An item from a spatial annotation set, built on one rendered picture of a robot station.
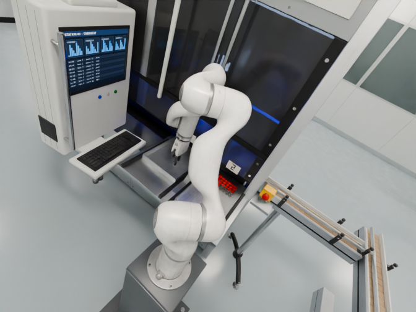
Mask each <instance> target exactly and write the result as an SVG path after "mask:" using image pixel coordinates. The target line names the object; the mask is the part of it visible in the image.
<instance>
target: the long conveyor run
mask: <svg viewBox="0 0 416 312"><path fill-rule="evenodd" d="M354 235H356V236H357V237H359V238H360V239H362V240H363V241H364V242H365V243H364V244H362V248H364V249H365V251H364V252H362V258H361V259H360V260H359V261H357V262H355V263H353V282H352V312H392V306H391V296H390V289H389V280H388V271H390V270H392V269H394V267H398V265H397V264H396V263H394V264H393V265H392V264H391V265H390V266H389V265H388V264H386V253H385V248H384V238H383V234H382V233H381V234H379V236H378V235H376V234H374V228H373V227H371V228H370V230H369V229H367V228H366V227H365V226H364V227H362V228H360V229H358V230H357V231H355V232H354Z"/></svg>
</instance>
